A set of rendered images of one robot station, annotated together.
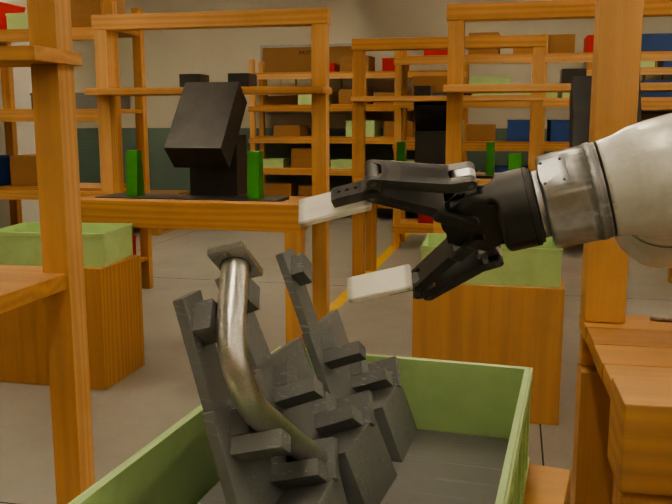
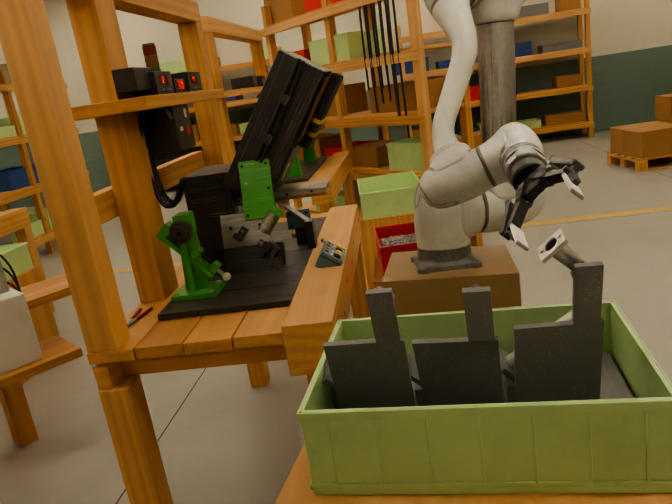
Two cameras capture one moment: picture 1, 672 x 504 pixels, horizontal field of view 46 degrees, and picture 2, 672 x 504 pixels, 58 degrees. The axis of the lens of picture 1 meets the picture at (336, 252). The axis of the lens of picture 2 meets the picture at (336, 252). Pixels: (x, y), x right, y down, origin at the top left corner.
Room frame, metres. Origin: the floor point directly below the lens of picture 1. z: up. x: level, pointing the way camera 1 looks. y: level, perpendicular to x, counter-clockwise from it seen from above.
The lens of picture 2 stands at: (1.26, 1.05, 1.50)
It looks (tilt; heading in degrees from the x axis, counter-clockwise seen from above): 16 degrees down; 266
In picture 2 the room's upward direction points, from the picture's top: 9 degrees counter-clockwise
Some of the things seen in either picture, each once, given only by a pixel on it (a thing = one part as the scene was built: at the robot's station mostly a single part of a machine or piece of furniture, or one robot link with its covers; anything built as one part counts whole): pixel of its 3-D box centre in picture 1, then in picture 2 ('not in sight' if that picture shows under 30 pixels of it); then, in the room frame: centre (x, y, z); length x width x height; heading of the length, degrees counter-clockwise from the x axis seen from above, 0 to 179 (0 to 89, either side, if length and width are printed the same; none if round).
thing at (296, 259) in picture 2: not in sight; (259, 257); (1.39, -1.25, 0.89); 1.10 x 0.42 x 0.02; 79
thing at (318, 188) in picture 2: not in sight; (278, 193); (1.28, -1.31, 1.11); 0.39 x 0.16 x 0.03; 169
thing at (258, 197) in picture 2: not in sight; (258, 188); (1.34, -1.17, 1.17); 0.13 x 0.12 x 0.20; 79
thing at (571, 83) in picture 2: not in sight; (489, 80); (-2.43, -9.17, 1.12); 3.16 x 0.54 x 2.24; 167
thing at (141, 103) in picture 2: not in sight; (159, 102); (1.65, -1.30, 1.52); 0.90 x 0.25 x 0.04; 79
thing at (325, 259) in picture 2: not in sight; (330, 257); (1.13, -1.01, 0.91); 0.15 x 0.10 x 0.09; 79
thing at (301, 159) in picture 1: (357, 138); not in sight; (11.27, -0.30, 1.11); 3.01 x 0.54 x 2.23; 77
